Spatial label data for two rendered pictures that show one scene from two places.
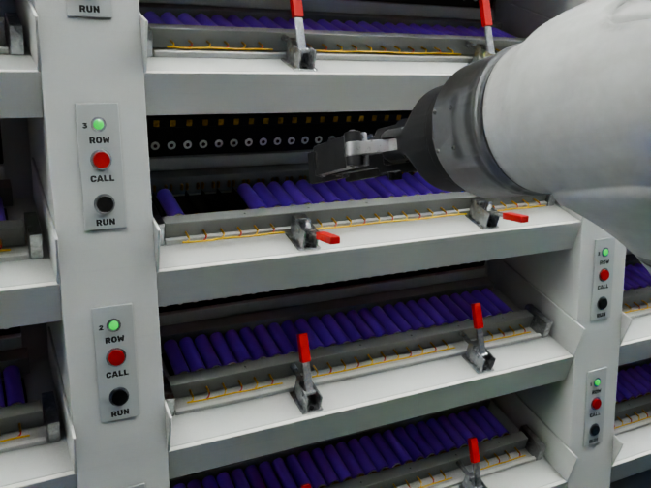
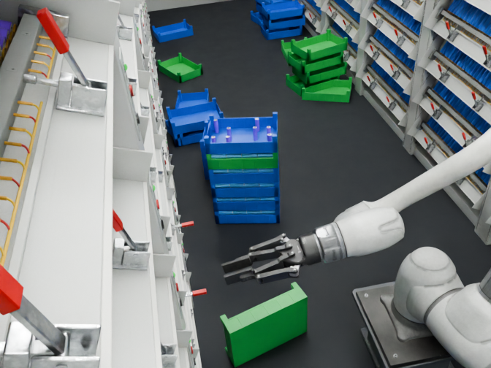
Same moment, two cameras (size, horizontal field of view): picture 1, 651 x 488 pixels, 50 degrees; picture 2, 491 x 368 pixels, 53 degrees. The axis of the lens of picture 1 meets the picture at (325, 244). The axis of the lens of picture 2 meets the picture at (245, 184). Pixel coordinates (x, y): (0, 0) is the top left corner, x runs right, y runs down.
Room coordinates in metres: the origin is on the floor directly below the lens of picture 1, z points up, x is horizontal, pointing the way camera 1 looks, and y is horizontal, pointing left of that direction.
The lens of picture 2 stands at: (0.36, 0.75, 1.58)
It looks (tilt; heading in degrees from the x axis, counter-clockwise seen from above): 38 degrees down; 288
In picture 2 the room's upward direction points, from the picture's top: 5 degrees counter-clockwise
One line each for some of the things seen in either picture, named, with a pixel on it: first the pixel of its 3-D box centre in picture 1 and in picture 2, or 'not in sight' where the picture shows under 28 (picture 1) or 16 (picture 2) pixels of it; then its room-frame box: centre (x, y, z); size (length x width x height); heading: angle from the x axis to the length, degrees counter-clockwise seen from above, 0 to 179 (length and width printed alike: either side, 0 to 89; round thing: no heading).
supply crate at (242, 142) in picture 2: not in sight; (242, 132); (0.92, -0.97, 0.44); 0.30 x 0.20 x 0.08; 12
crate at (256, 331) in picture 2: not in sight; (265, 324); (0.67, -0.28, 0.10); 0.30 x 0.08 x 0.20; 42
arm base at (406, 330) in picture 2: not in sight; (414, 304); (0.19, -0.35, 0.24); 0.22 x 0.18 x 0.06; 113
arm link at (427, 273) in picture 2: not in sight; (426, 282); (0.17, -0.33, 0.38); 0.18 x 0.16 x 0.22; 128
